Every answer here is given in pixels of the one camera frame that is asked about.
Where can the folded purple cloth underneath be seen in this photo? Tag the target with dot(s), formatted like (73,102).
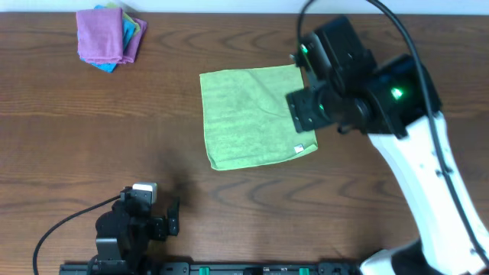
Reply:
(131,50)

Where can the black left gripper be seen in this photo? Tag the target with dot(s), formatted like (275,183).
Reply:
(163,231)

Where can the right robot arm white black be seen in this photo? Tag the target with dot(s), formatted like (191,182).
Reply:
(407,127)

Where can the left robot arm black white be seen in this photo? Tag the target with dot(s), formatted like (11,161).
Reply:
(124,234)

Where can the folded yellow-green cloth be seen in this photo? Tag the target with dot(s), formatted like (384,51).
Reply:
(136,25)

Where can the folded blue cloth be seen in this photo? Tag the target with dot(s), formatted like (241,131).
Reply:
(129,32)

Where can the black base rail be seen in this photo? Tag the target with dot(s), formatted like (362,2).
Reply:
(182,268)

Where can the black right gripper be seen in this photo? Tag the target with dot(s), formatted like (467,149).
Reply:
(301,106)

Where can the green microfiber cloth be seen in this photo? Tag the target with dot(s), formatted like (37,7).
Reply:
(246,119)

